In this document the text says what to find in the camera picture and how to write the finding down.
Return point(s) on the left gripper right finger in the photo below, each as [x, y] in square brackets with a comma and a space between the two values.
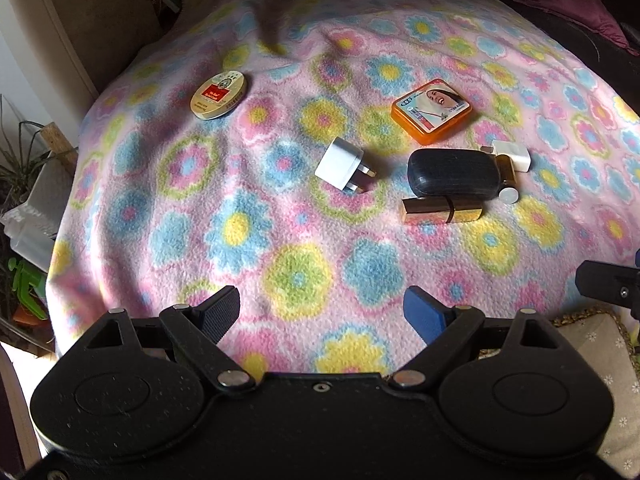
[450, 335]

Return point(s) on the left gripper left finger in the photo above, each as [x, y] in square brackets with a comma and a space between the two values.
[196, 331]

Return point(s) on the gold lipstick tube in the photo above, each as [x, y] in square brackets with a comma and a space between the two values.
[437, 210]

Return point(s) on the small amber bottle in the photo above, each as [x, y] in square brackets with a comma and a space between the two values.
[508, 191]

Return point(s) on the dark blue glasses case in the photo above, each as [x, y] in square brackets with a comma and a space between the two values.
[452, 172]

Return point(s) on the white uk plug adapter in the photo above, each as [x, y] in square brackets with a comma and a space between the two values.
[342, 166]

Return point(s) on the woven basket with fabric liner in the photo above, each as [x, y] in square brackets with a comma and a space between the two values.
[602, 340]

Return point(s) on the white usb charger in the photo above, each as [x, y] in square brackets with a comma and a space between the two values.
[517, 152]

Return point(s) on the white squeeze bottle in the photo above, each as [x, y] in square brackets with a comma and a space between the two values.
[32, 228]

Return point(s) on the orange toothpaste tin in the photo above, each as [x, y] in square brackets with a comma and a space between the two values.
[430, 112]

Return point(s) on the floral fleece blanket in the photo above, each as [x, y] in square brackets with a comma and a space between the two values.
[167, 208]

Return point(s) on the oval yellow tin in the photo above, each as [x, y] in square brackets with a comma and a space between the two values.
[218, 95]

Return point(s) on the potted aloe plant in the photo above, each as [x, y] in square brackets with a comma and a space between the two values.
[23, 158]

